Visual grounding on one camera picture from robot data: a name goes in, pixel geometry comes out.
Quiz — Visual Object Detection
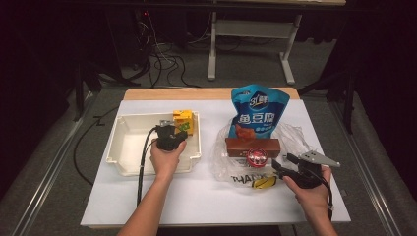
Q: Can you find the white plastic tray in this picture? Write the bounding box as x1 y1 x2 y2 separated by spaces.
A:
105 111 202 177

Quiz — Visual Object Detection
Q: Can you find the tangle of floor cables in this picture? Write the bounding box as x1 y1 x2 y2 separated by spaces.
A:
136 9 202 89

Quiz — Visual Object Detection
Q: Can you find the wooden table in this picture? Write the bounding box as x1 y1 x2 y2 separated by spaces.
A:
80 87 352 229

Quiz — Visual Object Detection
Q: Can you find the brown rectangular box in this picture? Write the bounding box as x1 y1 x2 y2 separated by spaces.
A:
224 137 281 158

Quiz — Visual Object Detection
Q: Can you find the yellow drink carton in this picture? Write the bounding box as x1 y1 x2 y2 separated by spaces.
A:
172 109 195 136

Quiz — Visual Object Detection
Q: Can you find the person's right hand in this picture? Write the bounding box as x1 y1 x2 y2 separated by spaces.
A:
282 165 332 215

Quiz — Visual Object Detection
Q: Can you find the white paper sheet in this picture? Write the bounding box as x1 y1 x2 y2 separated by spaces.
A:
80 98 352 227

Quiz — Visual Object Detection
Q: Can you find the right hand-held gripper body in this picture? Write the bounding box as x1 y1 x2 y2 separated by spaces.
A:
281 150 341 190

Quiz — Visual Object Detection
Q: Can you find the red round can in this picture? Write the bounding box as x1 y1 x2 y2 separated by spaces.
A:
246 147 270 168

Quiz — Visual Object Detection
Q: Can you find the hand-held gripper cable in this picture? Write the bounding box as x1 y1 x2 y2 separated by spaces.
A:
136 127 161 207
311 168 334 221

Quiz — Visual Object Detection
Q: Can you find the blue snack pouch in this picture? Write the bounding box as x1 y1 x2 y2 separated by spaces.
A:
228 84 291 141

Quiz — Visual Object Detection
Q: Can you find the clear plastic shopping bag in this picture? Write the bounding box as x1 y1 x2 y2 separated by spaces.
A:
209 119 317 193

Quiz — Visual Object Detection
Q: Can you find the right hand-held gripper cable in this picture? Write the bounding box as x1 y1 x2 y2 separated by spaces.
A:
311 168 334 221

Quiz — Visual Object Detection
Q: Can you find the left hand-held gripper cable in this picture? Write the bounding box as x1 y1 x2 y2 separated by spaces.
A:
136 127 161 207

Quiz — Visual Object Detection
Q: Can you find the person's left hand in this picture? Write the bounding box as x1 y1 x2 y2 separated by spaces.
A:
149 139 188 181

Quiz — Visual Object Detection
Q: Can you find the white metal desk frame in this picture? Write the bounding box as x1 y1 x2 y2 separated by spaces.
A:
207 0 347 87

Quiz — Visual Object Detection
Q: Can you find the metal floor rail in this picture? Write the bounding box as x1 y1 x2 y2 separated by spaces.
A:
9 91 96 236
328 101 405 236

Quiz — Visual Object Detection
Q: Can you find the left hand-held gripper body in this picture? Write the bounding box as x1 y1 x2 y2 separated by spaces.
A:
154 119 185 152

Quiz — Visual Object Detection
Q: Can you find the black floor cable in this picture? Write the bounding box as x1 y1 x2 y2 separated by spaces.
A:
72 106 120 187

